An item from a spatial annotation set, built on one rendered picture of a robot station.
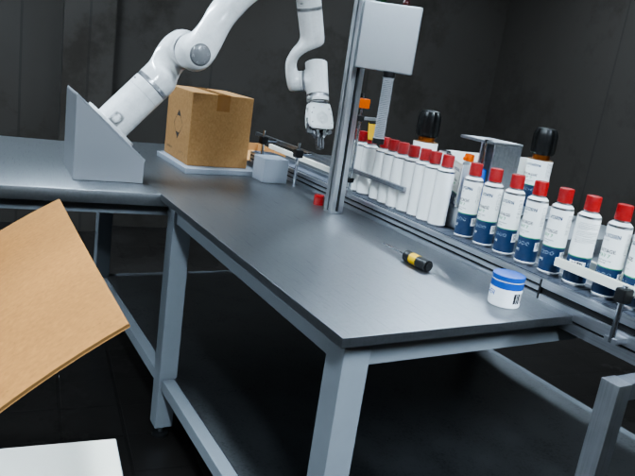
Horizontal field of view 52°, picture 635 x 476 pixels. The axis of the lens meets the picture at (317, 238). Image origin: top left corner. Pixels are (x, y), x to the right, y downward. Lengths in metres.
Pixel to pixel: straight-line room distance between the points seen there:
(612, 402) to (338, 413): 0.50
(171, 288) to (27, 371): 1.69
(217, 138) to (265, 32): 2.40
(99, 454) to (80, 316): 0.44
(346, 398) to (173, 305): 1.01
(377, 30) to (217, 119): 0.79
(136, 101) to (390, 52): 0.83
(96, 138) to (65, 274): 1.62
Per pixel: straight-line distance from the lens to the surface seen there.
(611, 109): 4.80
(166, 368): 2.24
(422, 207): 1.94
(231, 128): 2.54
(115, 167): 2.17
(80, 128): 2.14
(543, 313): 1.51
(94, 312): 0.46
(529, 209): 1.65
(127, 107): 2.24
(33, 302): 0.53
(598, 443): 1.40
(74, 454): 0.89
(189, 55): 2.22
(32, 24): 4.61
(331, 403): 1.26
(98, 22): 4.47
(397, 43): 2.00
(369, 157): 2.19
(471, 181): 1.80
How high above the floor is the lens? 1.27
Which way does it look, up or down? 14 degrees down
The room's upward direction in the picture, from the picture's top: 8 degrees clockwise
